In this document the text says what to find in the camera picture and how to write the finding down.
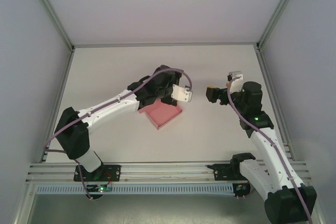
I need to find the aluminium frame crossbar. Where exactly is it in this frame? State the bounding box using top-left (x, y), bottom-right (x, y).
top-left (72, 41), bottom-right (259, 49)

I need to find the white slotted cable duct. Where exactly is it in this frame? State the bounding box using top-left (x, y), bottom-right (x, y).
top-left (35, 184), bottom-right (234, 196)

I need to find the pink paper box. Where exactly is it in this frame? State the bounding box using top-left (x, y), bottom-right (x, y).
top-left (138, 99), bottom-right (183, 132)

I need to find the circuit board with green light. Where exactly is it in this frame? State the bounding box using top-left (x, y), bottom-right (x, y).
top-left (86, 184), bottom-right (113, 193)

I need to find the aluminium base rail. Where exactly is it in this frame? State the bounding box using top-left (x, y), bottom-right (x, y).
top-left (25, 161), bottom-right (313, 183)

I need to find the aluminium frame post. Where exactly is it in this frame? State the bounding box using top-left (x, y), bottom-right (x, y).
top-left (256, 0), bottom-right (307, 50)
top-left (26, 0), bottom-right (76, 51)

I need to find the black round base disc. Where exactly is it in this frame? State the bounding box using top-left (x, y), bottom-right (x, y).
top-left (84, 193), bottom-right (104, 201)
top-left (233, 182), bottom-right (252, 200)

